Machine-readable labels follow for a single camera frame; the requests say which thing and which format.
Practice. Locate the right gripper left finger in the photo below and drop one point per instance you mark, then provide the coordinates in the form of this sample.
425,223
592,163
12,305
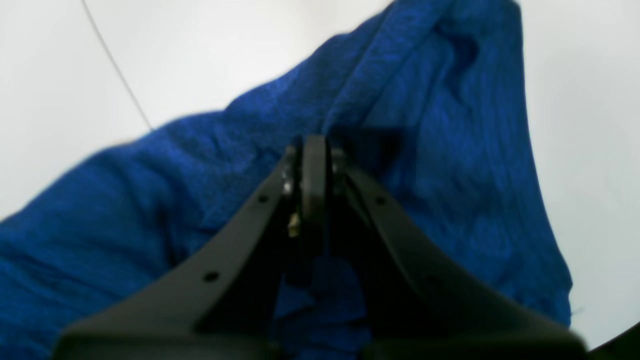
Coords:
219,303

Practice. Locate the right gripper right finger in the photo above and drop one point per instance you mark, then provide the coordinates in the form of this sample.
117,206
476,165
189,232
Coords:
420,305

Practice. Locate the dark blue t-shirt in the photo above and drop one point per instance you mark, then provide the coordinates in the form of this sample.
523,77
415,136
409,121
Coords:
429,95

